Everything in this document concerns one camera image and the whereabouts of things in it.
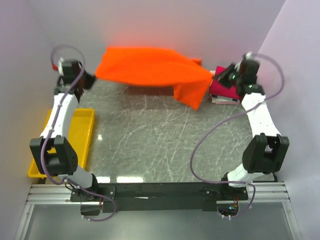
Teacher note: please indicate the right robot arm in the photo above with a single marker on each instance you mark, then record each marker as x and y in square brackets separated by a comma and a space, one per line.
[267, 150]

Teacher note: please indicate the orange t shirt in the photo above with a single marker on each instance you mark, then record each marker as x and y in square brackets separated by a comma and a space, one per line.
[156, 67]

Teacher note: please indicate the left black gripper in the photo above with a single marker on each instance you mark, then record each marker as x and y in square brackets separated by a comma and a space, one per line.
[91, 80]

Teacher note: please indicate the black base beam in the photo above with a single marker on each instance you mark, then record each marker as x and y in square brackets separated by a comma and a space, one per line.
[158, 196]

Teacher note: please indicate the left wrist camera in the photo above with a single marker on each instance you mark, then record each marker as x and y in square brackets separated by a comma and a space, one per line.
[67, 67]

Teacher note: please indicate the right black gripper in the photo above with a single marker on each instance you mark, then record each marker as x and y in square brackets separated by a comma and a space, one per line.
[223, 77]

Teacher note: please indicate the aluminium frame rail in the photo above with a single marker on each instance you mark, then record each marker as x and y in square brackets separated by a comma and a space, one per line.
[50, 194]

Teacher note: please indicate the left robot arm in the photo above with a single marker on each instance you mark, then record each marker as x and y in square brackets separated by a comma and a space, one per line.
[52, 152]

